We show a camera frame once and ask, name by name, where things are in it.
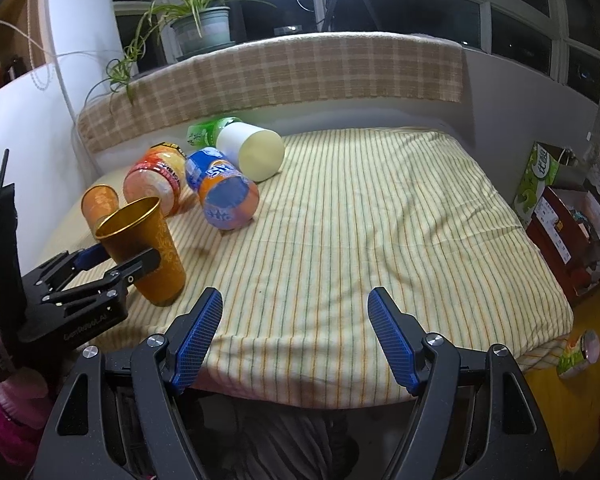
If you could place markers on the orange plastic cup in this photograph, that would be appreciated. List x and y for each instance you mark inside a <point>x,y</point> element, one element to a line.
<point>99,205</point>

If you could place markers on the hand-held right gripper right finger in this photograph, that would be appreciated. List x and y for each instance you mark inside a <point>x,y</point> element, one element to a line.
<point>392,340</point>

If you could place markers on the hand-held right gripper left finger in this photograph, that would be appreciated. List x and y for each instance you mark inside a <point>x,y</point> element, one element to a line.
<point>196,340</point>

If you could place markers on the white cup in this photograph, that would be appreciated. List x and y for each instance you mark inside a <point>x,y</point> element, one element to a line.
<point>257,152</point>

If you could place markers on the red cardboard box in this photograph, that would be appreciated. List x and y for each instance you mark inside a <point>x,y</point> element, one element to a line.
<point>562,230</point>

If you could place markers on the person's left forearm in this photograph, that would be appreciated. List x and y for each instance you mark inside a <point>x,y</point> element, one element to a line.
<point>7,410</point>

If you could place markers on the plaid beige cloth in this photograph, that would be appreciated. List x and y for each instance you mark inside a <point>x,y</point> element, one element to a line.
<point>305,72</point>

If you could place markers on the potted spider plant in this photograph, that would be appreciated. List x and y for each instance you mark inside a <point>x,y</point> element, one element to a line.
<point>202,27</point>

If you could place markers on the striped yellow bed sheet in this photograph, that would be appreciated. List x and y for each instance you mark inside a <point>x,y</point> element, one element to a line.
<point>355,220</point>

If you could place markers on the person's grey trousers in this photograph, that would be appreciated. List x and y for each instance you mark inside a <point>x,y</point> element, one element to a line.
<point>290,440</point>

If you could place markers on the gold metal cup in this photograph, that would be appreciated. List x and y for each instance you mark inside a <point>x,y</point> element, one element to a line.
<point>152,245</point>

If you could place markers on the orange snack jar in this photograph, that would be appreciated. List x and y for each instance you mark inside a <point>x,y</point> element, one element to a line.
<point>152,175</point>

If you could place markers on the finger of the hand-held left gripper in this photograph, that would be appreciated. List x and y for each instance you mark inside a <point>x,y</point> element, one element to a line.
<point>90,256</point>
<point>130,269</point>

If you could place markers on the grey paper bag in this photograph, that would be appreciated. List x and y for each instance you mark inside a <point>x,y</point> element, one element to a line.
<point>570,170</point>

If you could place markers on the blue and orange drink cup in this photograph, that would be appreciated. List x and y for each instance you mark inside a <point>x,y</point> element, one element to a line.
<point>225,192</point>

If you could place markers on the green plastic bottle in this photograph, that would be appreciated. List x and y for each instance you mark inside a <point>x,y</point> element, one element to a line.
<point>205,132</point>

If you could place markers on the can on floor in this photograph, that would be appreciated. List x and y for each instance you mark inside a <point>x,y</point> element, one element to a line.
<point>575,355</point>

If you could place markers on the green cardboard carton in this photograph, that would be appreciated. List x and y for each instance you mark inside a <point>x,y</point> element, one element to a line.
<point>532,185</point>

